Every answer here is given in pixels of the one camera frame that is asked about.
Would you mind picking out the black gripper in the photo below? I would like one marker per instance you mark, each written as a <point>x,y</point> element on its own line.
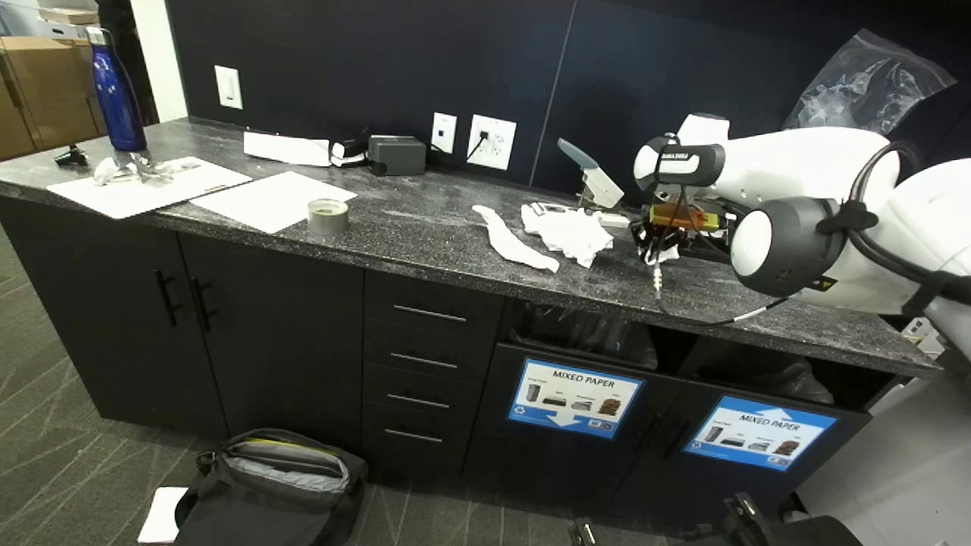
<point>667,244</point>

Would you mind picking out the long white paper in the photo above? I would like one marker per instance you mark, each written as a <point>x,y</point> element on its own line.
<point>517,241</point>

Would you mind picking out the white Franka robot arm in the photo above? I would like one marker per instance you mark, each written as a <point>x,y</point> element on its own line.
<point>809,169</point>

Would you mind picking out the black bin liner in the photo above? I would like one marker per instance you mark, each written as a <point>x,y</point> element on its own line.
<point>578,328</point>
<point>747,368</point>

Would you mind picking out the small white flat piece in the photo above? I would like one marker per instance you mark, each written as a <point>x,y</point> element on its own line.
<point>615,219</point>

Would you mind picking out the wide crumpled white paper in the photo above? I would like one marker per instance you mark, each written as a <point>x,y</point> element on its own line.
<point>567,232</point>

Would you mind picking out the blue mixed paper sign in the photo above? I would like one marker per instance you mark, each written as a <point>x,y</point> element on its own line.
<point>574,398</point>
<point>759,432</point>

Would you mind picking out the white control box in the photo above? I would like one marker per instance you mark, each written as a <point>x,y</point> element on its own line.
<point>922,328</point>

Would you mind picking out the clear plastic bag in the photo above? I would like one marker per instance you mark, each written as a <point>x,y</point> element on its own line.
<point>869,80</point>

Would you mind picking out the black power adapter box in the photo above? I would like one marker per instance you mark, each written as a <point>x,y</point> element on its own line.
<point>399,156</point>

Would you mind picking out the white tape roll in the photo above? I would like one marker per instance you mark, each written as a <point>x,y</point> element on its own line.
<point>327,209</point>

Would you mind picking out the dark grey counter cabinet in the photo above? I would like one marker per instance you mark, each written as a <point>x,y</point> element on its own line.
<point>284,336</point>

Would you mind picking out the white power strip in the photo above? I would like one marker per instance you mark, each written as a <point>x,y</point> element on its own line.
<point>288,150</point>

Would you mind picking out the flat white paper sheet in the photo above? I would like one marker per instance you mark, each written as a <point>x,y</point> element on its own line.
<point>141,186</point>
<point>273,201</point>

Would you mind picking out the black backpack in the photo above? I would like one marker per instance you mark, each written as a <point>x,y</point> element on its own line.
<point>269,486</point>

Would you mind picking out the blue metal water bottle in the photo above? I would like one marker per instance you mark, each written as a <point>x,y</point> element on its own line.
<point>116,95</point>

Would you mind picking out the small black clip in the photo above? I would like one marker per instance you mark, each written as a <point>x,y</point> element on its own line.
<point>71,156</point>

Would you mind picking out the brown cardboard box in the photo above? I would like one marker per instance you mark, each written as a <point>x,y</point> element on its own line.
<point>46,92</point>

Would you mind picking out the narrow white wall plate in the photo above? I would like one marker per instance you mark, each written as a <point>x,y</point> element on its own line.
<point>228,87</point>
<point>444,131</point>

